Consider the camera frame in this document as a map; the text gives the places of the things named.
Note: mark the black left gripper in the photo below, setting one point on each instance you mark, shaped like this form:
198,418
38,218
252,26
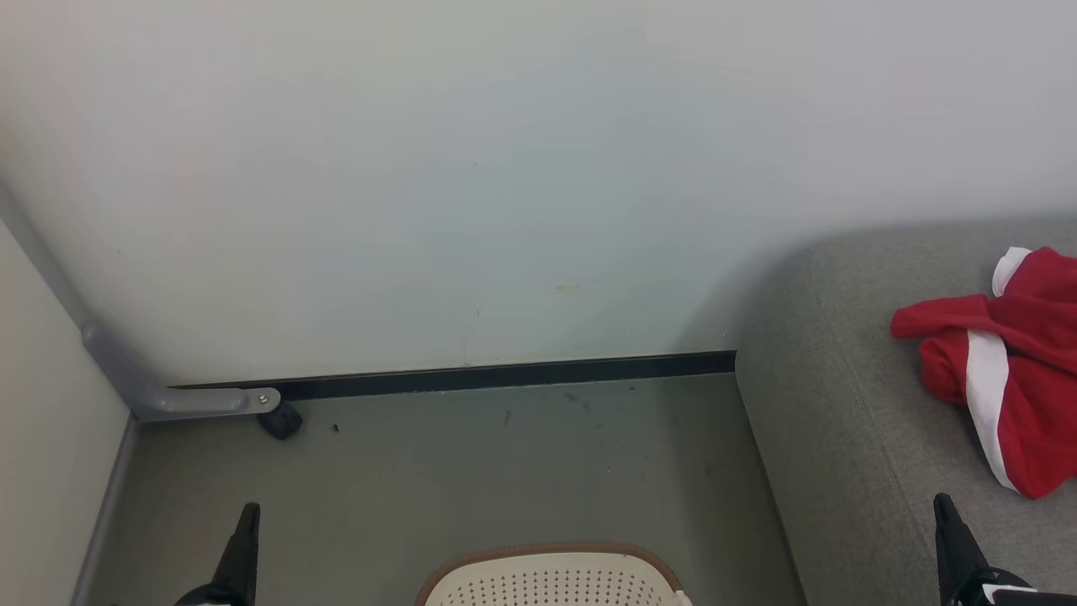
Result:
202,599

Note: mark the cream perforated laundry basket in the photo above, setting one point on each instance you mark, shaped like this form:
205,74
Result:
551,581

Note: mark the grey metal bracket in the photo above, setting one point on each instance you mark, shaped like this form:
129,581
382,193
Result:
193,401

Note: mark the red and white garment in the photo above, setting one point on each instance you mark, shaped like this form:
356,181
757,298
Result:
1031,370

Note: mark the grey fabric sofa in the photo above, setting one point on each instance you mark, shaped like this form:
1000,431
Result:
841,421

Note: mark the black caster wheel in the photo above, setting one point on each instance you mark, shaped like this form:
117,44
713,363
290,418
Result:
280,421

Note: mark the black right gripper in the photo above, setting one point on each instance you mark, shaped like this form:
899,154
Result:
1001,591

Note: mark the black baseboard strip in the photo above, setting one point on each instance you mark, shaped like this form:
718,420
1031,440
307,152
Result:
505,374

